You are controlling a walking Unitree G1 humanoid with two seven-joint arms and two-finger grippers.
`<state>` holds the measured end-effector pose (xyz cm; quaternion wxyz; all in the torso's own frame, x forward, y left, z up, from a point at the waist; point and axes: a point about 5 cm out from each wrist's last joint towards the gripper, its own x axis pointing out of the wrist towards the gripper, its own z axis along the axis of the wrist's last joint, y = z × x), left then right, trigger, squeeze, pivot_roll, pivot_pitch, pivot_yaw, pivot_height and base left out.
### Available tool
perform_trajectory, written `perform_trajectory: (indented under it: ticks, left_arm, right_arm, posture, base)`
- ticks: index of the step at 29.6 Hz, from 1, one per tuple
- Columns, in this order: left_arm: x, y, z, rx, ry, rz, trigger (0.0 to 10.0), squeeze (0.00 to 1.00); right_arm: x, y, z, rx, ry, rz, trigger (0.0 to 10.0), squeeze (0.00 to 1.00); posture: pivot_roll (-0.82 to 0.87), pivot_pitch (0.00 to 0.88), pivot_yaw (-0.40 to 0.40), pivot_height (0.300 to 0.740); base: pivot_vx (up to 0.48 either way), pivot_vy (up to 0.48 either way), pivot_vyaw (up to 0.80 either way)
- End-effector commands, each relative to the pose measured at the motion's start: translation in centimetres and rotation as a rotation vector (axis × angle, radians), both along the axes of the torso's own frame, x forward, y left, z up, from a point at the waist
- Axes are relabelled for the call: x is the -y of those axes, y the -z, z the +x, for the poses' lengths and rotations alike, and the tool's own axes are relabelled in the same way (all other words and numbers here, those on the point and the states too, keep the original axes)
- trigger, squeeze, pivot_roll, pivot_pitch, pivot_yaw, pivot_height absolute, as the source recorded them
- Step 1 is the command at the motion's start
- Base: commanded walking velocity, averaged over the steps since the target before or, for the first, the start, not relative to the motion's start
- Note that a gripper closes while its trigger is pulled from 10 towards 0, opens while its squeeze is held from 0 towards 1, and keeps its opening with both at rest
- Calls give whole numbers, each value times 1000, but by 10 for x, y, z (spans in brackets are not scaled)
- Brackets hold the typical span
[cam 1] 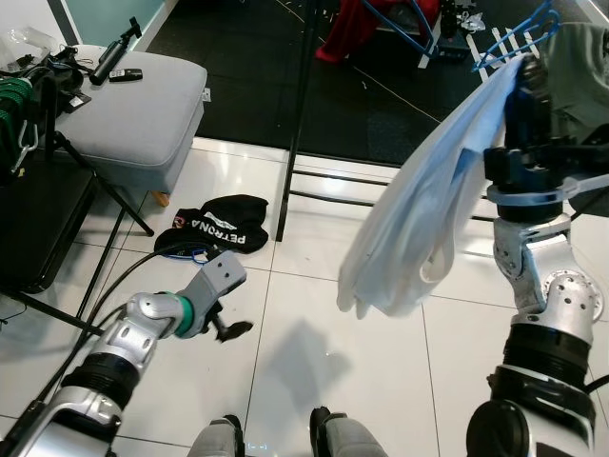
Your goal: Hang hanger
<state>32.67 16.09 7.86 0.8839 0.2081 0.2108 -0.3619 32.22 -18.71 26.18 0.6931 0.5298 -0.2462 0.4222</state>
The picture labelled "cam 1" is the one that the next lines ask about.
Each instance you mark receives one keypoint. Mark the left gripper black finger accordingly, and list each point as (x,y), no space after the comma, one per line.
(238,330)

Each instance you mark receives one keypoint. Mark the white cloth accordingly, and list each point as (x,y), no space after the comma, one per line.
(428,219)

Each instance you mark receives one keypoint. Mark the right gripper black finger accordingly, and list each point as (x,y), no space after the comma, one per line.
(528,109)

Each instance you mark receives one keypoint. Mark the black side table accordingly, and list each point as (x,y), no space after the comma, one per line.
(43,224)

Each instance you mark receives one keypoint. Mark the grey upholstered ottoman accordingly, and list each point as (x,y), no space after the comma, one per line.
(133,114)

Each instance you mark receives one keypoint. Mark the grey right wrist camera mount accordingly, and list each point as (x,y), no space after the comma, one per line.
(533,197)

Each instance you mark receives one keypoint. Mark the black remote control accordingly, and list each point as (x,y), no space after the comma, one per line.
(126,74)

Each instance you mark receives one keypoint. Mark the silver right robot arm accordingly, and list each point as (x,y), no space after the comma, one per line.
(552,305)

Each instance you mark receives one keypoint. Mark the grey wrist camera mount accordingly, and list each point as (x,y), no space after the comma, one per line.
(219,281)
(533,197)

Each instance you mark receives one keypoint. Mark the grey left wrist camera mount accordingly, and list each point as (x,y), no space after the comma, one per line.
(219,281)

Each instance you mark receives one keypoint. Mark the black tripod stand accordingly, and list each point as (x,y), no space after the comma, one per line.
(114,52)

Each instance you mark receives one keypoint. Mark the red garment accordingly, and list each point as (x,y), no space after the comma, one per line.
(352,33)

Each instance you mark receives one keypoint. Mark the black metal clothes rack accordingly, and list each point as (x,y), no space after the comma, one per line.
(304,95)

